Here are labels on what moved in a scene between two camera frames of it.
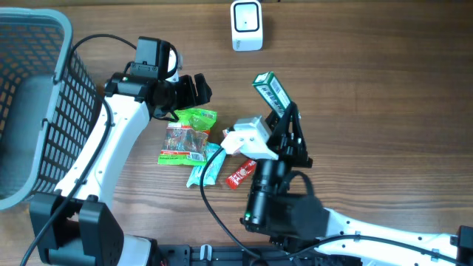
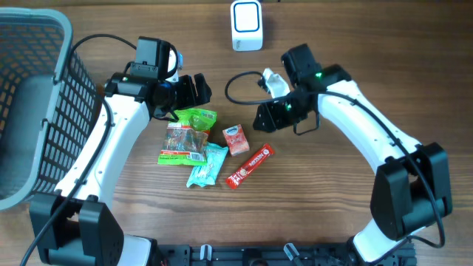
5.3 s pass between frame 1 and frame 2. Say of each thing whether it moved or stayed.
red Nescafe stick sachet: stayed
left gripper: stayed
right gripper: moved
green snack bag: stayed
